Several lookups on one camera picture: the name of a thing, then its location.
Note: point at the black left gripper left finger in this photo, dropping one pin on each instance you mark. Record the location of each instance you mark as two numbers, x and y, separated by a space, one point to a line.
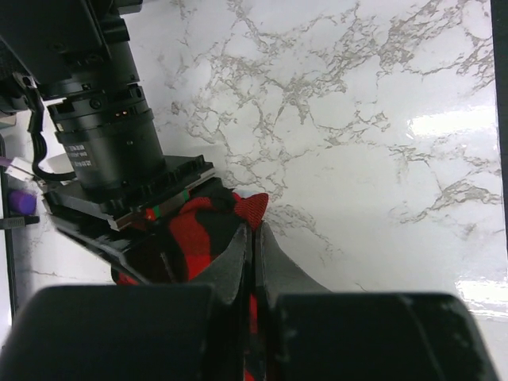
66 333

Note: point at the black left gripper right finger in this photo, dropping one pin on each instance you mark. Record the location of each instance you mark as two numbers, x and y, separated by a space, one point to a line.
312 333

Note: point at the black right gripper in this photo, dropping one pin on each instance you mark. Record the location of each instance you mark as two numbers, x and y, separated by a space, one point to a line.
128 227

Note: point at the red black plaid shirt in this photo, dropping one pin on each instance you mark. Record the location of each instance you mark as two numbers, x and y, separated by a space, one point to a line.
198 238

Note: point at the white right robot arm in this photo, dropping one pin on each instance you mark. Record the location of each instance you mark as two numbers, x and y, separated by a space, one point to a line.
106 182

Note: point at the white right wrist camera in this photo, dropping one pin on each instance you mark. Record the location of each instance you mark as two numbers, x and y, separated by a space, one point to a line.
20 169

